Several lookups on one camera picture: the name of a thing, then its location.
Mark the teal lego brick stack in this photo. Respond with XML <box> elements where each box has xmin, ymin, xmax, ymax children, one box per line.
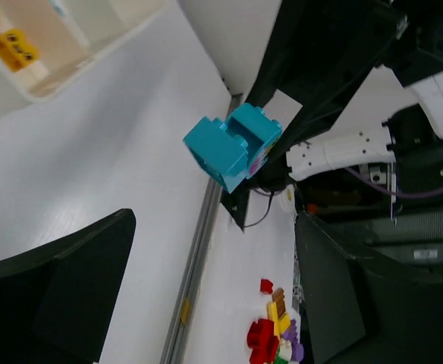
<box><xmin>183</xmin><ymin>118</ymin><xmax>247</xmax><ymax>193</ymax></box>

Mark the red lego pile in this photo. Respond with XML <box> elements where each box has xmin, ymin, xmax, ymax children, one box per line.
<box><xmin>246</xmin><ymin>278</ymin><xmax>305</xmax><ymax>364</ymax></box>

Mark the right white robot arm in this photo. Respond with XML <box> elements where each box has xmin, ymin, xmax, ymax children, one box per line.
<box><xmin>247</xmin><ymin>1</ymin><xmax>443</xmax><ymax>180</ymax></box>

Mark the large white divided container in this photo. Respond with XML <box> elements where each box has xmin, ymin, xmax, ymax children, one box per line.
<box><xmin>0</xmin><ymin>1</ymin><xmax>166</xmax><ymax>117</ymax></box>

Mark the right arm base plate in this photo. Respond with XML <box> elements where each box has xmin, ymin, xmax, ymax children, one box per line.
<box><xmin>221</xmin><ymin>177</ymin><xmax>297</xmax><ymax>232</ymax></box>

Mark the yellow square lego brick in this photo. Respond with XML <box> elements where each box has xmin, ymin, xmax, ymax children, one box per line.
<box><xmin>0</xmin><ymin>28</ymin><xmax>39</xmax><ymax>73</ymax></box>

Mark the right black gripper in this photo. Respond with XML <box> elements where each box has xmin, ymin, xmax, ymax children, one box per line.
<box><xmin>246</xmin><ymin>1</ymin><xmax>407</xmax><ymax>178</ymax></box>

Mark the aluminium rail front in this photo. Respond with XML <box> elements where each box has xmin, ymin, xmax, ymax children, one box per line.
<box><xmin>159</xmin><ymin>94</ymin><xmax>241</xmax><ymax>364</ymax></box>

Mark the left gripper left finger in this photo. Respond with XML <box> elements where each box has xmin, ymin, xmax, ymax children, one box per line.
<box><xmin>0</xmin><ymin>209</ymin><xmax>136</xmax><ymax>363</ymax></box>

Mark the teal arched lego brick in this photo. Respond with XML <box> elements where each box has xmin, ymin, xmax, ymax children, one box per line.
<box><xmin>226</xmin><ymin>103</ymin><xmax>282</xmax><ymax>179</ymax></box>

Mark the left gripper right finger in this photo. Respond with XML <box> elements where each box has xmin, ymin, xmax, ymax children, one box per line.
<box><xmin>295</xmin><ymin>213</ymin><xmax>443</xmax><ymax>363</ymax></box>

